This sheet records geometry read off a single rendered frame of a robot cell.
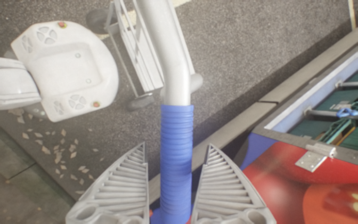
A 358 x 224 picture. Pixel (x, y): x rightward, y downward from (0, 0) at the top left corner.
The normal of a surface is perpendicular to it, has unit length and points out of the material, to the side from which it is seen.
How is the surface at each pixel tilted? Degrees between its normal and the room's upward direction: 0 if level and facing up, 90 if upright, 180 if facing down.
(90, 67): 0
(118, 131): 0
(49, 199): 0
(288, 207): 90
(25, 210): 8
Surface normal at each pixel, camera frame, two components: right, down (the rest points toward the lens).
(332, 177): -0.47, -0.84
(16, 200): 0.44, 0.04
